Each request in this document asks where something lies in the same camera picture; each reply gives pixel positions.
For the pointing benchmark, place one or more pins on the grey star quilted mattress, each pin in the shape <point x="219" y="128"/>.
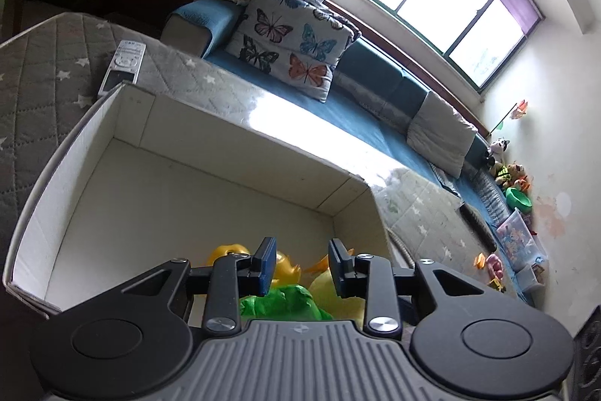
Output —
<point x="47" y="67"/>

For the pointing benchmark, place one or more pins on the blue sofa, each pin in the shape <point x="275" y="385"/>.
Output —
<point x="366" y="119"/>

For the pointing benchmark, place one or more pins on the black speaker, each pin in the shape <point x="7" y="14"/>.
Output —
<point x="587" y="344"/>

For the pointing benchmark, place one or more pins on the small clear plastic box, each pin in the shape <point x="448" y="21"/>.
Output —
<point x="529" y="278"/>

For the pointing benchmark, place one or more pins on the white cardboard box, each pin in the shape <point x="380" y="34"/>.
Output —
<point x="188" y="194"/>

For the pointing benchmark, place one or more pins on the grey cushion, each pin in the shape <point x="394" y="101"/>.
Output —
<point x="441" y="133"/>

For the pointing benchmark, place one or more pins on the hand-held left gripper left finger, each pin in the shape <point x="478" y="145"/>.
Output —
<point x="264" y="267"/>

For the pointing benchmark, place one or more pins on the butterfly print pillow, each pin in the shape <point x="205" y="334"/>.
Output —
<point x="342" y="23"/>
<point x="281" y="39"/>

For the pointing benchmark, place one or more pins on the yellow toy truck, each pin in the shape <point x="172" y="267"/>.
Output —
<point x="496" y="286"/>

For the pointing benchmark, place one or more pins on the green plastic bowl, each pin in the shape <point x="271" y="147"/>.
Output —
<point x="518" y="199"/>

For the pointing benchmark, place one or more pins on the green plastic toy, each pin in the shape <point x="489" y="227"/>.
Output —
<point x="291" y="302"/>

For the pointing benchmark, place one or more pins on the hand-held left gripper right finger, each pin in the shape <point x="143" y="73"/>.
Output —
<point x="339" y="274"/>

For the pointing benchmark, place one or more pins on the colourful wall pinwheel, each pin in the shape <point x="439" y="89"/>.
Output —
<point x="519" y="109"/>

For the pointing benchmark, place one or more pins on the clear plastic toy bin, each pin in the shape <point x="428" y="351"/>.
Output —
<point x="516" y="236"/>

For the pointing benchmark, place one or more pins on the pink toy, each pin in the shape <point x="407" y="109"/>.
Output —
<point x="494" y="264"/>

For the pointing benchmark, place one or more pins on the orange toy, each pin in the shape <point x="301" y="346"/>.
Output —
<point x="479" y="261"/>

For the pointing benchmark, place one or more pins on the brown plush toys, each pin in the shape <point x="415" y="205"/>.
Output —
<point x="508" y="174"/>

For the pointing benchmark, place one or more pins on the white remote control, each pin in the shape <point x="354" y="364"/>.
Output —
<point x="124" y="62"/>

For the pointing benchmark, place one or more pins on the yellow toy duck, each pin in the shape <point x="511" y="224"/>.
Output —
<point x="285" y="270"/>

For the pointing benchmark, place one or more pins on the black and white plush toy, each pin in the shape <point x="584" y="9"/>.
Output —
<point x="498" y="146"/>

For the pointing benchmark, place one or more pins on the pale yellow toy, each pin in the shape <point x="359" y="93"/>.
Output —
<point x="326" y="288"/>

